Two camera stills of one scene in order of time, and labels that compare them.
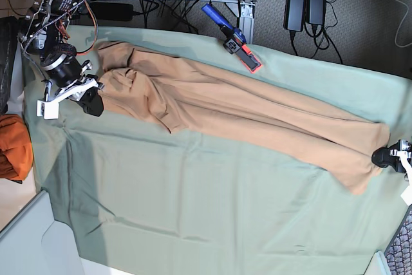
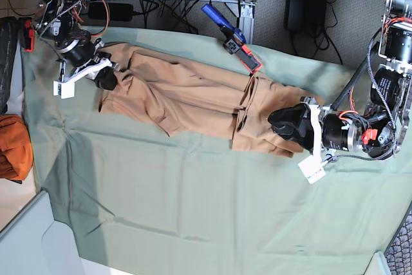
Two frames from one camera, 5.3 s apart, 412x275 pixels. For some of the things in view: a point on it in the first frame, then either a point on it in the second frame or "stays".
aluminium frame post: x=245 y=9 stays
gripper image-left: x=66 y=77 to x=84 y=58
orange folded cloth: x=16 y=147 stays
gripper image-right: x=403 y=149 to x=318 y=127
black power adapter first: x=294 y=7 stays
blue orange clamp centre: x=234 y=39 stays
